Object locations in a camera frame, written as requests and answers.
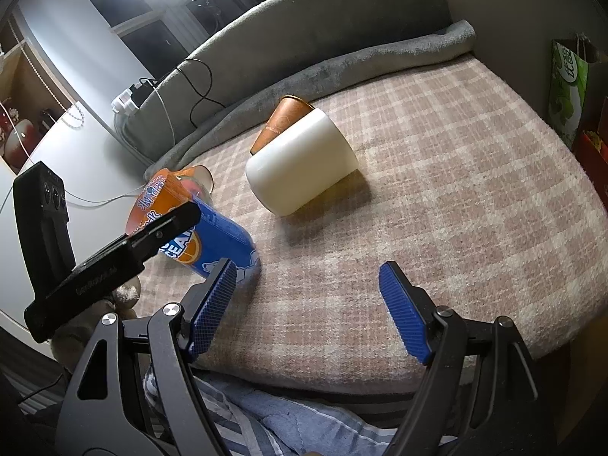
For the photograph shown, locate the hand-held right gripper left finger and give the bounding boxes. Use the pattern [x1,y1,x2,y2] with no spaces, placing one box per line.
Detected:
[56,257,238,456]

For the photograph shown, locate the striped blue pants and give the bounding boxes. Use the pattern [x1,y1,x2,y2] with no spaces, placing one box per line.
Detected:
[142,366,420,456]

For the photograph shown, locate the white cup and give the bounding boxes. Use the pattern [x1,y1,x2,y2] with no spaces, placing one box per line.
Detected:
[244,108,360,217]

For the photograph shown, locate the black cable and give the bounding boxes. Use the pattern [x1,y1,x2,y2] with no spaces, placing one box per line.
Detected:
[156,57,230,130]

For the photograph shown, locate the brown paper cup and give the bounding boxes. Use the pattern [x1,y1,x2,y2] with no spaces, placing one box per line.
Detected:
[250,95,315,155]

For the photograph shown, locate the blue and orange can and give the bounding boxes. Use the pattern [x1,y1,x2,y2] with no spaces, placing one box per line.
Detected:
[125,168,260,282]

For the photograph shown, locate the wooden shelf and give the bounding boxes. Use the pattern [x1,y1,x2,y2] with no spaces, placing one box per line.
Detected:
[0,9,84,176]

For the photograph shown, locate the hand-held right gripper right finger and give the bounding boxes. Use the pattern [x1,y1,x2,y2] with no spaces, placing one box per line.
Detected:
[377,261,554,456]

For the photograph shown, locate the green paper bag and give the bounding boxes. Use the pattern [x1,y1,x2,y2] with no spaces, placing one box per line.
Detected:
[548,33,605,151]

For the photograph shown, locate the grey sofa back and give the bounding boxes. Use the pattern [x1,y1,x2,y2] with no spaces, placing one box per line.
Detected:
[116,0,450,163]

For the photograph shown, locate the clear glass cup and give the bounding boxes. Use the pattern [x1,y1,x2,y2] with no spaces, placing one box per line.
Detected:
[182,165,217,203]

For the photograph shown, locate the white power strip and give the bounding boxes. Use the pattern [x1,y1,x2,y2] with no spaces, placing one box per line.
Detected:
[111,78,160,116]

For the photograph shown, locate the red box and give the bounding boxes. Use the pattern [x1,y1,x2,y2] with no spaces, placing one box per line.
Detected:
[574,129,608,179]

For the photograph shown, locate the grey fleece blanket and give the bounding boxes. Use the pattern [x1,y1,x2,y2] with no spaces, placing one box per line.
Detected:
[145,19,477,179]

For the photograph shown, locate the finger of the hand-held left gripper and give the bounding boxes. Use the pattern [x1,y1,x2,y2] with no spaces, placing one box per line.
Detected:
[127,201,203,267]

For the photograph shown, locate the red and white mug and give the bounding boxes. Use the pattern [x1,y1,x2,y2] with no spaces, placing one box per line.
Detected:
[0,97,43,163]

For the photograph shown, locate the person's left hand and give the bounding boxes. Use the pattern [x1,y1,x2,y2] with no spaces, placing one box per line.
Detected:
[49,276,144,377]

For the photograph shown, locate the pink plaid blanket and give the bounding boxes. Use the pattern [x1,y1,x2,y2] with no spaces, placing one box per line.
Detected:
[138,52,604,390]

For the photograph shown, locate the white cable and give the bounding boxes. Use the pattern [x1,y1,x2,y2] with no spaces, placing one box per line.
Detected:
[0,89,177,211]

